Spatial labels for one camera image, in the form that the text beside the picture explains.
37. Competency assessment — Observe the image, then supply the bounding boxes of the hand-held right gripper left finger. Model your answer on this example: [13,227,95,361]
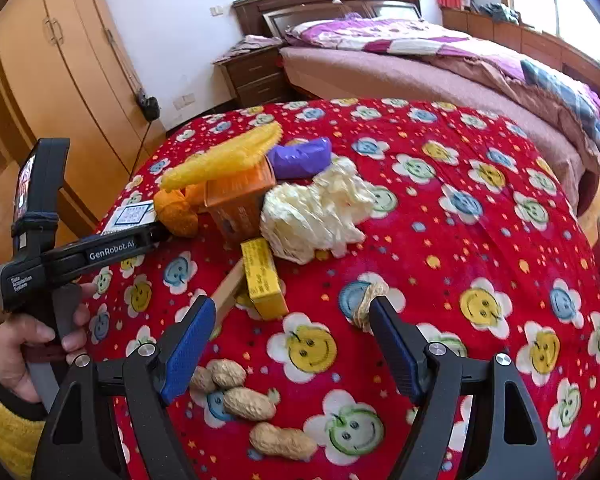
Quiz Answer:
[32,296,217,480]

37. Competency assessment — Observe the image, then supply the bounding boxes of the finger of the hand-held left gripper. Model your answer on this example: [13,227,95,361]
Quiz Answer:
[97,222,173,253]

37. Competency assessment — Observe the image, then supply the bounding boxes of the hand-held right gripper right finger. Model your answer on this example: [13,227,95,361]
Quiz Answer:
[369,297,558,480]

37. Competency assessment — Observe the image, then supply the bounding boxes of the tan twine knot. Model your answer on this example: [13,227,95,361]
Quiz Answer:
[352,280,390,333]

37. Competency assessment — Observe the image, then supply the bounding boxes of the person's left forearm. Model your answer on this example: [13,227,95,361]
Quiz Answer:
[0,357,48,480]

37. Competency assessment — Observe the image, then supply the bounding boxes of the person's left hand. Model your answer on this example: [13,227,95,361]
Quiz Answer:
[0,282,92,406]

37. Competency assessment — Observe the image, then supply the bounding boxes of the peanut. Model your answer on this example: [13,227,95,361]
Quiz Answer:
[222,386,277,422]
[249,421,318,461]
[209,358,247,389]
[189,365,216,395]

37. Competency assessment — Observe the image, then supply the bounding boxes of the wooden stick piece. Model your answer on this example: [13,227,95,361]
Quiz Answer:
[211,257,253,328]

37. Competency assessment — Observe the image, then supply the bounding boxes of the orange cardboard box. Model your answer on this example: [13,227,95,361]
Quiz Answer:
[204,157,276,246]

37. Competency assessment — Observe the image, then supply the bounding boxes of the long yellow foam net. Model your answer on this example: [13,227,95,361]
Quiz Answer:
[160,122,283,192]

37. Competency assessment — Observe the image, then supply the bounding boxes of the small yellow box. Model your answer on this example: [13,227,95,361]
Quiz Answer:
[240,237,290,320]

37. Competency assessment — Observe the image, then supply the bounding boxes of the red smiley printed blanket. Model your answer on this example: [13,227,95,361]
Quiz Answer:
[87,97,600,480]

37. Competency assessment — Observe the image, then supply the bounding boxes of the white plastic bag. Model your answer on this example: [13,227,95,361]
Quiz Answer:
[259,156,378,265]

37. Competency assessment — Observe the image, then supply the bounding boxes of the purple crumpled plastic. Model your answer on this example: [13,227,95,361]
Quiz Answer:
[267,136,332,181]

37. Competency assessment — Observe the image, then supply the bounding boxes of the light wooden wardrobe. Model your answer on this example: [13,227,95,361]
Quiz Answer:
[0,0,153,241]

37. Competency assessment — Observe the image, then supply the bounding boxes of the dark wooden nightstand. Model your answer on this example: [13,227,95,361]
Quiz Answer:
[212,45,293,108]

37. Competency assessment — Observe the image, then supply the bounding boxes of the pink folded clothes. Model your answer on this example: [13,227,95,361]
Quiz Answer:
[214,35,283,63]

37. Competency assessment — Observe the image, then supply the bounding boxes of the dark wooden headboard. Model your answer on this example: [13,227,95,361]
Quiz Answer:
[231,0,423,38]

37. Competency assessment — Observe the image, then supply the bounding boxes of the bed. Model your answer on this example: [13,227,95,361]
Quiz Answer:
[279,15,600,211]

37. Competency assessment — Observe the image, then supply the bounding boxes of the purple floral quilt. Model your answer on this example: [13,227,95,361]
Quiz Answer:
[285,15,600,151]

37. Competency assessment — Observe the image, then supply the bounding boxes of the blue plaid blanket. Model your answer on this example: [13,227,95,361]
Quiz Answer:
[520,58,600,153]

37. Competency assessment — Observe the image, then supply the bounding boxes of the low wooden cabinet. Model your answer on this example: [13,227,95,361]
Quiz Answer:
[440,6,600,91]

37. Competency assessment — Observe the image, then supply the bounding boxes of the dark clothes pile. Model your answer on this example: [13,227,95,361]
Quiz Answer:
[472,1,521,23]

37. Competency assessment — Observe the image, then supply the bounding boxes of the window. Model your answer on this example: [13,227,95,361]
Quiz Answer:
[495,0,600,68]

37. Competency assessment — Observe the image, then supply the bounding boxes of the black cable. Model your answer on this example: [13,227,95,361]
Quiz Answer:
[127,117,153,178]

